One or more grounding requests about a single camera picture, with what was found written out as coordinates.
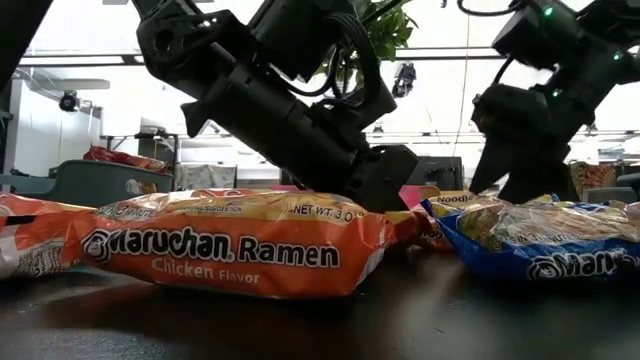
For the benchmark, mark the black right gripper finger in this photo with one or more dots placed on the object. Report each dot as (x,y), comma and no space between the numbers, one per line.
(540,175)
(487,170)

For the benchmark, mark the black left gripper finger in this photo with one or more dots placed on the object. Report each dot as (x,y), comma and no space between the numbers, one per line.
(390,180)

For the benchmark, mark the blue ramen noodle pack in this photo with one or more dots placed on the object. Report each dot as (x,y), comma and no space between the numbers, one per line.
(525,250)

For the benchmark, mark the red ramen noodle pack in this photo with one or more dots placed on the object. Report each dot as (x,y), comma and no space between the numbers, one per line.
(30,235)
(125,159)

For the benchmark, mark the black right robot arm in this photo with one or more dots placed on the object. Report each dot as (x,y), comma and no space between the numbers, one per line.
(590,40)

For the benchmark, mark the pink plastic bin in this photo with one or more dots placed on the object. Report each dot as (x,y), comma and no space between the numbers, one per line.
(411,196)

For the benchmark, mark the black monitor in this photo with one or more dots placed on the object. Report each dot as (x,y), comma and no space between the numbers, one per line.
(442,172)

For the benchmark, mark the orange patterned bag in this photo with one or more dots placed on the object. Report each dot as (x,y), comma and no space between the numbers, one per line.
(595,177)

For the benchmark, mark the grey chair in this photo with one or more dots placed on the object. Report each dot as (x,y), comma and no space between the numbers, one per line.
(610,194)

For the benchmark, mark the white patterned cloth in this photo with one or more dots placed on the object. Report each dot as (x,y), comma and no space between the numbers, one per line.
(207,177)

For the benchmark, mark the black ceiling spotlight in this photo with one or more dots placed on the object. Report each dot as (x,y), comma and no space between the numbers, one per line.
(69,102)
(404,80)

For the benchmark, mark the green leafy potted tree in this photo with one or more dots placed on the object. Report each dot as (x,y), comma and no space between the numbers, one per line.
(395,30)

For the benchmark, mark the black table mat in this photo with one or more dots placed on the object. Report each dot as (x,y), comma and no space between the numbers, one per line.
(320,330)

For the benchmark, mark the blue-grey plastic bin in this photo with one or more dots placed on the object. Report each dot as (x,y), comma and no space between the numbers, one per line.
(90,182)

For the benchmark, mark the grey-blue chair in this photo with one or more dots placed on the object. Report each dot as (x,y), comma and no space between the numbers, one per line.
(25,184)

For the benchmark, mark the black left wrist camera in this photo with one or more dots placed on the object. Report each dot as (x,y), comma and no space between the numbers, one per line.
(295,35)

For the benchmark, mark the black desk frame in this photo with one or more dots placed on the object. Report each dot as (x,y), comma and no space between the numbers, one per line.
(140,135)

